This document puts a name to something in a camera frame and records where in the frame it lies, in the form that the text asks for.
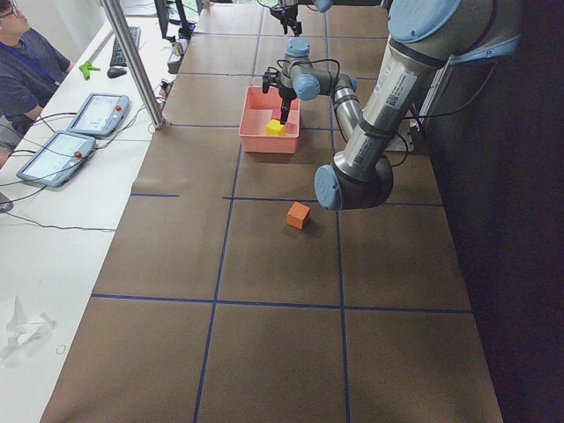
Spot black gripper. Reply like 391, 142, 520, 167
270, 0, 302, 36
278, 85, 296, 124

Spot yellow foam block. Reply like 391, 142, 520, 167
265, 119, 286, 137

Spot orange foam block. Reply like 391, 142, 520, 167
286, 202, 310, 230

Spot red foam block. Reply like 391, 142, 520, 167
271, 109, 281, 121

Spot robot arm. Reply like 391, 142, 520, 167
262, 1, 523, 211
257, 0, 393, 37

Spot pink plastic bin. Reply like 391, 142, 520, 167
239, 86, 301, 154

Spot black keyboard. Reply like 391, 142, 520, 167
109, 26, 142, 68

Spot black computer mouse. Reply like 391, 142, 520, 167
107, 67, 127, 79

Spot far teach pendant tablet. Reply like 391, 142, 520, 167
67, 93, 130, 137

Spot teach pendant tablet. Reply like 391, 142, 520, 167
67, 93, 130, 137
17, 130, 97, 188

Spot brown paper table cover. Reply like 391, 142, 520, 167
41, 4, 501, 422

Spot green plastic tool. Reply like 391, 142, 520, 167
78, 61, 100, 80

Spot near teach pendant tablet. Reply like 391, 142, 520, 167
17, 130, 97, 188

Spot seated person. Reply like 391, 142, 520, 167
0, 0, 76, 168

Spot crumpled white paper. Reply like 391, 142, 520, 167
1, 296, 57, 363

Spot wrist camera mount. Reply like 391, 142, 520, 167
262, 66, 281, 94

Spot aluminium frame post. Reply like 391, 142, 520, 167
100, 0, 166, 130

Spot black pendant cables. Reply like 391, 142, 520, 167
0, 103, 155, 233

